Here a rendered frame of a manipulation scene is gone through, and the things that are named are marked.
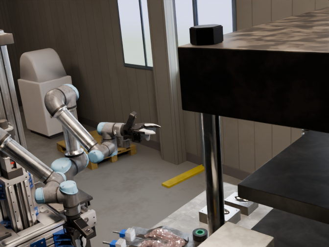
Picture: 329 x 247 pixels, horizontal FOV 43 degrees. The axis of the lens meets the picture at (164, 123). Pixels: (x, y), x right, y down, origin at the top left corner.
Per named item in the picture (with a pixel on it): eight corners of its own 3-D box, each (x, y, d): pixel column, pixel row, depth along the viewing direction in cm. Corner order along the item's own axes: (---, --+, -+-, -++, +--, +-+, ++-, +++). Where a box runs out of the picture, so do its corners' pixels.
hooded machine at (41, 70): (82, 130, 694) (69, 48, 651) (47, 141, 656) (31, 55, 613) (59, 122, 750) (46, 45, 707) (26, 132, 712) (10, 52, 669)
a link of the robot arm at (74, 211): (82, 203, 195) (68, 210, 189) (84, 211, 196) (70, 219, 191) (73, 199, 200) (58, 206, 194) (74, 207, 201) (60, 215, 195)
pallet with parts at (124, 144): (139, 152, 581) (137, 132, 572) (93, 170, 535) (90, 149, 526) (97, 136, 659) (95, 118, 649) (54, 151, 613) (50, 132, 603)
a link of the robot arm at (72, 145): (61, 176, 252) (45, 88, 235) (75, 166, 265) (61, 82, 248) (78, 178, 248) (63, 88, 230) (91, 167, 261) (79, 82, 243)
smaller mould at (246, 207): (224, 208, 267) (223, 200, 265) (235, 199, 276) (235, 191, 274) (247, 216, 256) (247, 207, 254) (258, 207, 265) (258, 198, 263)
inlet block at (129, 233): (111, 237, 241) (109, 230, 240) (115, 233, 246) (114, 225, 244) (131, 241, 236) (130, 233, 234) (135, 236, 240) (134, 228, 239)
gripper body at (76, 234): (76, 228, 206) (72, 206, 202) (87, 233, 200) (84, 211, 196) (63, 235, 200) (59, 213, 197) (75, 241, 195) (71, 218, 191)
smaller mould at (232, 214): (199, 221, 255) (198, 211, 253) (213, 210, 266) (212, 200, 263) (227, 231, 242) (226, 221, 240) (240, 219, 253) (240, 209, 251)
